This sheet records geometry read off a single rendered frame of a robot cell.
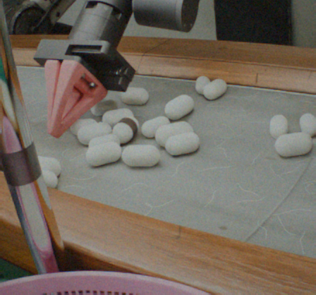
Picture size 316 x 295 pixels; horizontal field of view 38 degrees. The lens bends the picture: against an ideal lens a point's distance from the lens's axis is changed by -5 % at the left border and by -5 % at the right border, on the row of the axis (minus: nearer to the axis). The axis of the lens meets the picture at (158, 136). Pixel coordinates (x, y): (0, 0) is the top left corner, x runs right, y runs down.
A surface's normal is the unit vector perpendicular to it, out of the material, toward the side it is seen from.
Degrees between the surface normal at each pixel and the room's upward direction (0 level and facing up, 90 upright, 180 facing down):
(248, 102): 0
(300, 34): 89
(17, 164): 90
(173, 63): 45
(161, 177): 0
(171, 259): 0
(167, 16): 99
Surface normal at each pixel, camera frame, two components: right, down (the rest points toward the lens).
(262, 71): -0.46, -0.32
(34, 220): 0.22, 0.41
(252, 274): -0.12, -0.89
